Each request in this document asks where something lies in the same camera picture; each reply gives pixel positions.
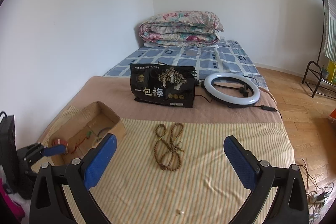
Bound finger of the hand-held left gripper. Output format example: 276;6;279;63
17;143;66;160

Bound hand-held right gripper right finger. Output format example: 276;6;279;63
223;135;309;224

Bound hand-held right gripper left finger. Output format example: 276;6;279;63
29;133;117;224

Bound brown strap wristwatch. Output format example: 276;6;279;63
51;137;69;155

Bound green pendant with red cord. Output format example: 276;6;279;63
69;130;93;155

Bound cardboard box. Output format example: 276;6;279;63
39;101;127;169

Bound brown wooden bead necklace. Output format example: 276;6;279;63
154;123;185;171

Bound yellow striped cloth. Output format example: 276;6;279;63
42;106;296;224

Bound pink cloth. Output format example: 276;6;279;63
0;178;25;222

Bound tan blanket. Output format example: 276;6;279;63
39;76;285;126

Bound black printed snack bag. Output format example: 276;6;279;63
130;63;198;108

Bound blue checked bed sheet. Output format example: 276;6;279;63
102;39;269;90

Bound yellow plastic crate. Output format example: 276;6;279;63
327;61;336;84

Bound folded floral quilt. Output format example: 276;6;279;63
139;11;225;46

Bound green striped towel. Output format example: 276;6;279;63
322;0;336;62

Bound black metal clothes rack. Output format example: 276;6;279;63
302;0;336;98

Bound black ring light cable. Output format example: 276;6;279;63
259;105;282;118

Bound tangled floor cables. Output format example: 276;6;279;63
298;158;336;214

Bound white ring light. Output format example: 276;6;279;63
203;72;260;108

